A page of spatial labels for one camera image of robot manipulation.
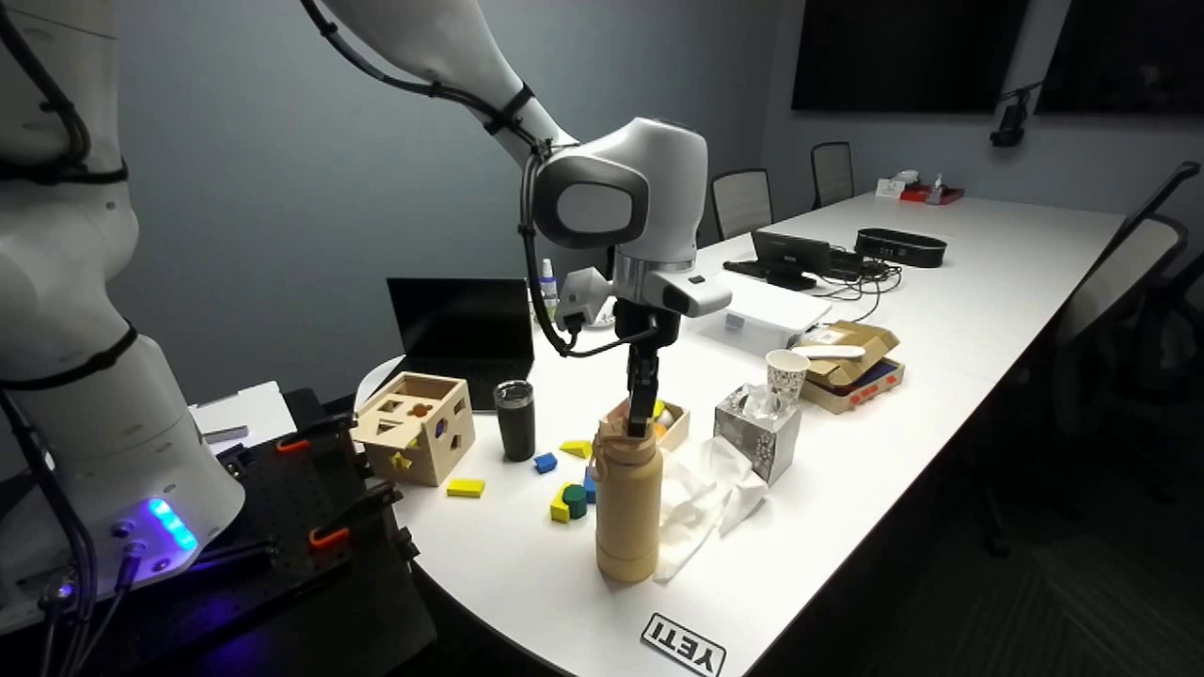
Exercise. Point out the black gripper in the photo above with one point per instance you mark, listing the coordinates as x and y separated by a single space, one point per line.
644 325

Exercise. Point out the tan bottle with lid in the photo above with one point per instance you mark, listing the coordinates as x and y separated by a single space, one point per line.
625 500

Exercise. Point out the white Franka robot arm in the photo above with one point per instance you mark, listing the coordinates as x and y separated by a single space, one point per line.
625 173

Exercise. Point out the black tumbler with silver lid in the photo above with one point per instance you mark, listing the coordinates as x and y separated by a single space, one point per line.
515 420

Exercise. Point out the small wooden toy box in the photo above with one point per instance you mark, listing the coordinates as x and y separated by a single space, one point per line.
677 423

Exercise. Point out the yellow wedge block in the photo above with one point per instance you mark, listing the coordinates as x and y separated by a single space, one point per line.
579 449

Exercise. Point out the blue rectangular block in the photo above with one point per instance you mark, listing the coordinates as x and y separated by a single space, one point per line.
590 484

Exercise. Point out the grey tissue box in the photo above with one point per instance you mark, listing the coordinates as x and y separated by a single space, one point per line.
759 436

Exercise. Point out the blue cube block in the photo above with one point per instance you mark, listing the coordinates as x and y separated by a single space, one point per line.
542 461

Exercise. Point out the green hexagonal block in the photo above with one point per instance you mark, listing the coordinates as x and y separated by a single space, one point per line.
579 499

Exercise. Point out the crumpled clear plastic bag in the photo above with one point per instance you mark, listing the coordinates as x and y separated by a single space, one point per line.
718 508

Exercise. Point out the white paper cup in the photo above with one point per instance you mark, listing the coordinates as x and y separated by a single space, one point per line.
787 379

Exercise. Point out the white flat box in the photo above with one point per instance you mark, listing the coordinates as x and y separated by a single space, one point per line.
772 317

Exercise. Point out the yellow square block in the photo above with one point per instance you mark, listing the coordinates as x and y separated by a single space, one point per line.
557 508

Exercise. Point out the black laptop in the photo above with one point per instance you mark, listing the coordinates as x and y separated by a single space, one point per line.
456 332

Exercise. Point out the yellow flat block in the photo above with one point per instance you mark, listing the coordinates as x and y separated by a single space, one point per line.
465 486

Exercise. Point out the black devices on table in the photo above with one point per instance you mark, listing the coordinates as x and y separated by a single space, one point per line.
803 256

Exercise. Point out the open cardboard box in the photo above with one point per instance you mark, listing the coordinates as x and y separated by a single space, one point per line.
852 361

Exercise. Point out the grey office chair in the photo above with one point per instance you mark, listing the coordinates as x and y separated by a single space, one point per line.
744 206
835 173

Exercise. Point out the wooden shape sorter box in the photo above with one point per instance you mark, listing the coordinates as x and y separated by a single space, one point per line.
416 434

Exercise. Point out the YETI sticker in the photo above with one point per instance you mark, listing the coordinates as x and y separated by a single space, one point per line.
684 644

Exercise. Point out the black oval speaker bar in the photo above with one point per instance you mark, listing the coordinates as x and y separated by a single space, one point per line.
900 247

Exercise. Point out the red tray with bottles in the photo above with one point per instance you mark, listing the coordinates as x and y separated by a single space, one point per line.
924 189

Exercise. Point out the black robot cart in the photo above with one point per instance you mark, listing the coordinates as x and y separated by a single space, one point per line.
315 552

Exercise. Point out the white paper sheets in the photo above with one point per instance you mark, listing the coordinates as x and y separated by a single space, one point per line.
240 415

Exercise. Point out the dark office chair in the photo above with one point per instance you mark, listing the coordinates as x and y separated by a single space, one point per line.
1131 312

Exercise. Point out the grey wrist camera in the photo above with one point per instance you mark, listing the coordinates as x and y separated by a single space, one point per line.
584 297

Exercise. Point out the black wall screen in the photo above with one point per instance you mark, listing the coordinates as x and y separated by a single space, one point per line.
909 53
1131 59

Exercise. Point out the black mounted camera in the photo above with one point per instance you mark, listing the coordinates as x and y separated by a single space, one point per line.
1011 117

